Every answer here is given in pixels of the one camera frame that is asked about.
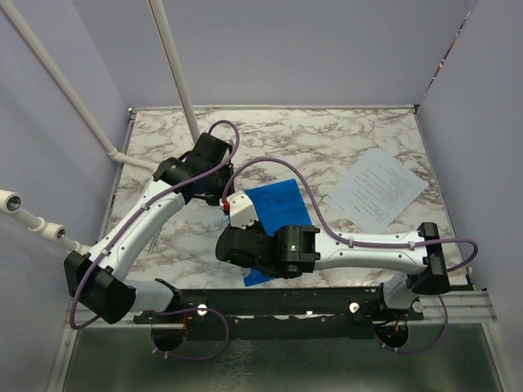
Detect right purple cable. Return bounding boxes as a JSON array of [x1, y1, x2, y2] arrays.
[[222, 157, 479, 354]]

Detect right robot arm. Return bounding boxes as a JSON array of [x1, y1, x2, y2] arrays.
[[215, 224, 450, 319]]

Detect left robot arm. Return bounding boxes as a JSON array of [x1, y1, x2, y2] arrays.
[[64, 133, 239, 324]]

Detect metal pen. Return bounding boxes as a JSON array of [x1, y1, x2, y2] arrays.
[[148, 231, 160, 254]]

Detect white printed paper sheet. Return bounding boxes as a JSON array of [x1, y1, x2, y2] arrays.
[[324, 150, 429, 234]]

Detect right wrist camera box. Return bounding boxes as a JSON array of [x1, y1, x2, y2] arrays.
[[221, 191, 259, 229]]

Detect white pvc pipe frame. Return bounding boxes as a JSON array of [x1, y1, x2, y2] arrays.
[[0, 0, 201, 256]]

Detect blue clip file folder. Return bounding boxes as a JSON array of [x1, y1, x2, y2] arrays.
[[244, 179, 312, 287]]

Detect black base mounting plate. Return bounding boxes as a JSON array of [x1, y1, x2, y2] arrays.
[[133, 287, 423, 340]]

